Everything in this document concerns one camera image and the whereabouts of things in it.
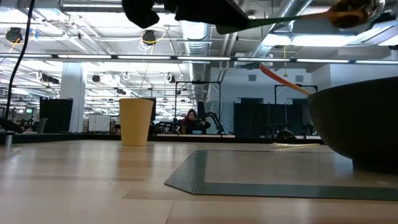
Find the black aluminium table frame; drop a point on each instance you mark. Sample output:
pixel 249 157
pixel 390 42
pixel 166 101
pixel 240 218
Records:
pixel 77 137

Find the wide black partition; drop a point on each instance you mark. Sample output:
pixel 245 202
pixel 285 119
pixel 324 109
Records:
pixel 267 119

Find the grey-bordered baking mat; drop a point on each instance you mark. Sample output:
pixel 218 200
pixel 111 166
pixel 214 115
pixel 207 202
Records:
pixel 192 174

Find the silver ventilation duct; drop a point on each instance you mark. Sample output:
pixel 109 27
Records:
pixel 196 40

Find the black bowl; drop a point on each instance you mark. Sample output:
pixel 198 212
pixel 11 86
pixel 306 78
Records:
pixel 357 124

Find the yellow plastic cup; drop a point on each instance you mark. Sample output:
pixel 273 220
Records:
pixel 136 124

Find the person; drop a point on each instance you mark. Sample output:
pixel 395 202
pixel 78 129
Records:
pixel 191 123

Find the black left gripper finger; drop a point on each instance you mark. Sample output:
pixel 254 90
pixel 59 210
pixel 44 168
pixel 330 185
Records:
pixel 211 12

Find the white cabinet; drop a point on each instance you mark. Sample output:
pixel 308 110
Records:
pixel 99 123

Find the white square pillar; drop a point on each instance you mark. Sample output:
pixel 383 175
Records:
pixel 73 93

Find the silver metal post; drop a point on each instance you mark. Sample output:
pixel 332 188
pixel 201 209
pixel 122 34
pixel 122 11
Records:
pixel 9 140

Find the black partition panel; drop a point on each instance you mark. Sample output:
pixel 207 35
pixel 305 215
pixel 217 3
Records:
pixel 56 115

